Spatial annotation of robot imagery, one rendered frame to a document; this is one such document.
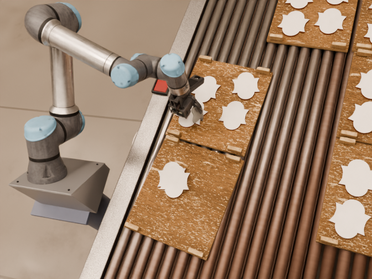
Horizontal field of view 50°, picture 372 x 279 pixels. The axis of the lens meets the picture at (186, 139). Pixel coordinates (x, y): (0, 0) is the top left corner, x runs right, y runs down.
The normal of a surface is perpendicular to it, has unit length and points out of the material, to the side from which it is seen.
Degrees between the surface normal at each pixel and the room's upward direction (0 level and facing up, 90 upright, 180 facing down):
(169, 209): 0
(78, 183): 43
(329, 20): 0
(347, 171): 0
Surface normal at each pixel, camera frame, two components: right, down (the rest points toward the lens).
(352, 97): -0.18, -0.43
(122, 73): -0.40, 0.36
